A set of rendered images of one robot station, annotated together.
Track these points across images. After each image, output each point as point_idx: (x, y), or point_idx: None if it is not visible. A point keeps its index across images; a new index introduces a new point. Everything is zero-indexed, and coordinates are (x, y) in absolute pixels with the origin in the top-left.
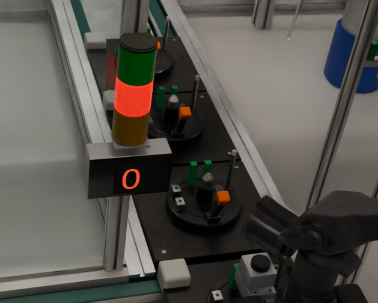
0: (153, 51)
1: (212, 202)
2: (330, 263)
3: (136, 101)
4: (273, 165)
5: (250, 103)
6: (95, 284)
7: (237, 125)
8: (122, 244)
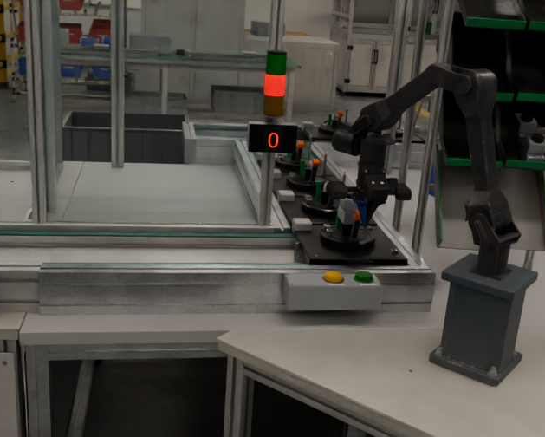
0: (284, 55)
1: None
2: (376, 139)
3: (275, 85)
4: None
5: None
6: (252, 231)
7: None
8: (269, 204)
